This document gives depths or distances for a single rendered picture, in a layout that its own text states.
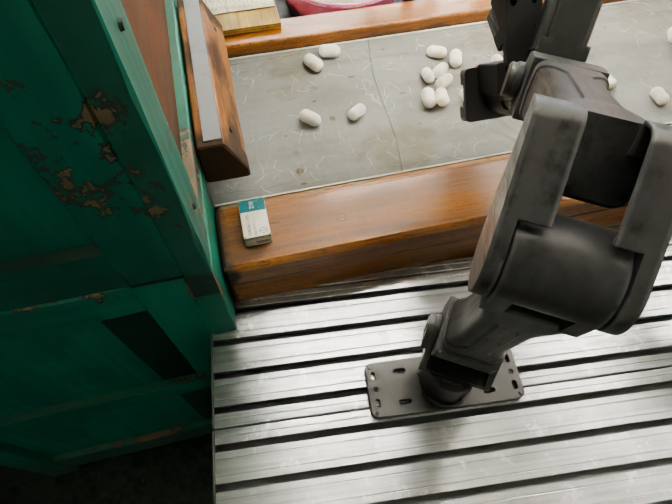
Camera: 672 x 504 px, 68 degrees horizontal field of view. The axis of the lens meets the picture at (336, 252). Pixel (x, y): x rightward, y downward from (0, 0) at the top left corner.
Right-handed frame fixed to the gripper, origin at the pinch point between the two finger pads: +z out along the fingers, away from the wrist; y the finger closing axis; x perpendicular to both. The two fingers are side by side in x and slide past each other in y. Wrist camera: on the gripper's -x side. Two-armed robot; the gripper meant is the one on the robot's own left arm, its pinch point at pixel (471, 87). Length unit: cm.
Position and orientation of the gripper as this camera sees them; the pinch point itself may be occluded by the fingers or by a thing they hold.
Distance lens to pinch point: 78.1
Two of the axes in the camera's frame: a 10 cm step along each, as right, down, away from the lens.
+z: -1.8, -3.4, 9.2
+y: -9.7, 1.9, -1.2
